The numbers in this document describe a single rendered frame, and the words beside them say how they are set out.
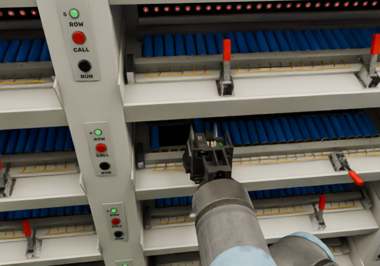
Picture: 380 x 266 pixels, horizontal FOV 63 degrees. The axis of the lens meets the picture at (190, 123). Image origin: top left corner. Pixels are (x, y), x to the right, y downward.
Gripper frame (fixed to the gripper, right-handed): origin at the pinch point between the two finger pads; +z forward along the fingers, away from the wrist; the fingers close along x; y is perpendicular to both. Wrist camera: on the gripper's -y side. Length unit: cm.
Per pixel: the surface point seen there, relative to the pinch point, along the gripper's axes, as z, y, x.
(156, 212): -0.6, -21.6, 11.0
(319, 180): -7.5, -8.4, -25.5
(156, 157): -2.9, -2.3, 9.8
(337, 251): -1, -45, -42
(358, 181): -13.5, -3.7, -29.5
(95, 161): -8.4, 2.0, 20.9
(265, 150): -3.3, -2.3, -13.8
